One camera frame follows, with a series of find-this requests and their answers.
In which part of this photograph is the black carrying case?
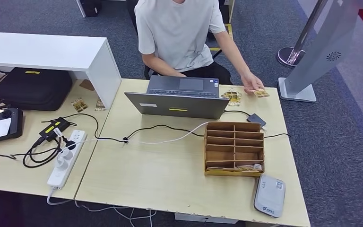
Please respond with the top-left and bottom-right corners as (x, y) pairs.
(0, 67), (73, 112)

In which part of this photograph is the grey laptop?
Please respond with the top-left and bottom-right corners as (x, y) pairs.
(124, 75), (230, 120)

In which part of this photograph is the coiled black adapter cable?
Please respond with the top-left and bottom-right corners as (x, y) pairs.
(10, 136), (64, 169)

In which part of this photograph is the black hub cable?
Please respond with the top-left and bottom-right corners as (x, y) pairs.
(224, 109), (251, 117)

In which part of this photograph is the silver stanchion post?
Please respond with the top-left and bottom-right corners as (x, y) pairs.
(276, 0), (329, 69)

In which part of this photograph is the grey kiosk stand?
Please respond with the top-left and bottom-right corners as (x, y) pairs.
(277, 0), (363, 104)

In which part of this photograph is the white power strip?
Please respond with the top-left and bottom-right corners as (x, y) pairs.
(47, 130), (87, 190)

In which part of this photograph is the black computer tower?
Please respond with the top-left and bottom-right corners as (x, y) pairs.
(76, 0), (102, 18)

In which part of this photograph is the white table support bracket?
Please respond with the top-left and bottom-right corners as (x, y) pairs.
(174, 212), (239, 225)

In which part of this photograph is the person's left hand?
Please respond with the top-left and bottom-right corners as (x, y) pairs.
(240, 72), (266, 95)

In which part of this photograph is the white power strip cable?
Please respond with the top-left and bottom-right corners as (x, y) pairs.
(46, 186), (157, 227)

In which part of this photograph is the black office chair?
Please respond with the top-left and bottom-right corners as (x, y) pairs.
(125, 0), (225, 80)

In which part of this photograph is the black plug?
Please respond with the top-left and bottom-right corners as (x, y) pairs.
(62, 136), (77, 150)

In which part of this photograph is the white desk shelf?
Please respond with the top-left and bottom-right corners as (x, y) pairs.
(0, 31), (122, 110)

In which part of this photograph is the wooden card organizer box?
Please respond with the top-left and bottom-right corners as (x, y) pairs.
(203, 121), (266, 178)

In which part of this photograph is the yellow floor tape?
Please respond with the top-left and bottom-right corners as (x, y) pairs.
(209, 23), (234, 52)

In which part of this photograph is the black remote controller with screen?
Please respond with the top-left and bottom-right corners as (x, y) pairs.
(0, 102), (24, 147)

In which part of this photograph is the brown cardboard tag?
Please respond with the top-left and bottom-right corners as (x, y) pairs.
(79, 79), (95, 92)

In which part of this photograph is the black power adapter yellow label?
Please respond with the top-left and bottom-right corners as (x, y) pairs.
(38, 117), (71, 142)

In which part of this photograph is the long black cable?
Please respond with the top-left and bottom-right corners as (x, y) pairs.
(40, 113), (205, 144)

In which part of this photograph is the small grey hub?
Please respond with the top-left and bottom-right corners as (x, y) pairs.
(246, 113), (267, 128)

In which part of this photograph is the person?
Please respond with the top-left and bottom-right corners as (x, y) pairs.
(134, 0), (266, 95)

